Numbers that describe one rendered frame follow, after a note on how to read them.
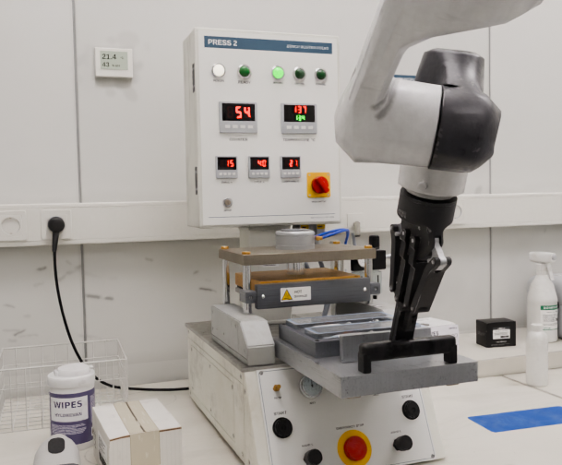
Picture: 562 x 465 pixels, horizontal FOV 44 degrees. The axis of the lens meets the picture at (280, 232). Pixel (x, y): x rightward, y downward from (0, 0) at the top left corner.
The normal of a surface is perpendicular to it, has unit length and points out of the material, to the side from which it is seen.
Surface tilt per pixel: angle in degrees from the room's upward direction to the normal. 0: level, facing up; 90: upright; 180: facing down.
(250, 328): 41
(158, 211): 90
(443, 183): 110
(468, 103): 59
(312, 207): 90
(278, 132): 90
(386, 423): 65
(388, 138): 115
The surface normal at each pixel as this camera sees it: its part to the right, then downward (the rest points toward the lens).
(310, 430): 0.29, -0.38
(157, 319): 0.34, 0.04
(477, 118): -0.04, -0.14
